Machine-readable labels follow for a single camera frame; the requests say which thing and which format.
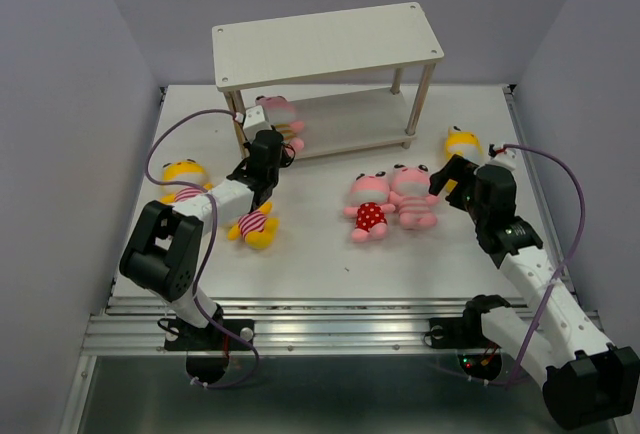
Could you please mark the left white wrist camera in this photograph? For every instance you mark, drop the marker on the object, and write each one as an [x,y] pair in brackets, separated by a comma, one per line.
[255,119]

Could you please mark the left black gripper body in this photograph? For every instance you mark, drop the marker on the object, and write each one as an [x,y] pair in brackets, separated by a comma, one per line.
[274,177]

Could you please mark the yellow toy pink stripes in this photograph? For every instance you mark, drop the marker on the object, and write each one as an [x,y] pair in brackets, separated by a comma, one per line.
[183,180]

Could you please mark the white two-tier shelf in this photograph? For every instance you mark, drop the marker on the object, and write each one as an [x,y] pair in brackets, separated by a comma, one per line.
[264,55]

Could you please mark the aluminium rail frame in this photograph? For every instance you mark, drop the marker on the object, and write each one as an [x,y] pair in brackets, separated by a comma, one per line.
[338,327]

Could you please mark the pink frog toy striped shirt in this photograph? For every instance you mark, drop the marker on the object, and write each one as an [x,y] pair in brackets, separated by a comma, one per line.
[409,193]

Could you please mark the yellow toy blue striped shirt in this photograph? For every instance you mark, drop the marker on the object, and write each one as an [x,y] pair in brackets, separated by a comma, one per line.
[463,143]

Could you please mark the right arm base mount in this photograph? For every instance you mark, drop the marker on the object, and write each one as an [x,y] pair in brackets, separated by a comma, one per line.
[471,332]

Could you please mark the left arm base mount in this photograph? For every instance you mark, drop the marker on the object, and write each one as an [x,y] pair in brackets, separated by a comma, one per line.
[183,337]

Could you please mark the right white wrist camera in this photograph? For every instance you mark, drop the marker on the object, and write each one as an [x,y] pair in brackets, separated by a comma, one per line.
[502,157]

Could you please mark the yellow toy red stripes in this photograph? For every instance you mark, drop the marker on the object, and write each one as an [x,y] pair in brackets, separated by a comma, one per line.
[255,229]

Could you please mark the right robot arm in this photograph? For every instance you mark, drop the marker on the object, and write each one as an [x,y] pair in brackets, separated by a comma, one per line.
[584,377]

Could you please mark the pink frog toy orange stripes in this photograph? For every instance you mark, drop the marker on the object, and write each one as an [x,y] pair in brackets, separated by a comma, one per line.
[283,116]

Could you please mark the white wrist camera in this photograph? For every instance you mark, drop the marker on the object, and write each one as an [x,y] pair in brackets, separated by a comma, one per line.
[502,157]
[255,119]

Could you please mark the pink frog toy polka-dot dress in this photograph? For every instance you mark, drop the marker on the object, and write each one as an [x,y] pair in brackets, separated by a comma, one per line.
[368,204]

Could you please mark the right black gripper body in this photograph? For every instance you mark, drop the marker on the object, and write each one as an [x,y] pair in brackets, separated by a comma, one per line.
[464,198]

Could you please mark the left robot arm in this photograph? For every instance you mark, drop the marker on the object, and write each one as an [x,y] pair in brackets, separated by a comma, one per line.
[170,246]

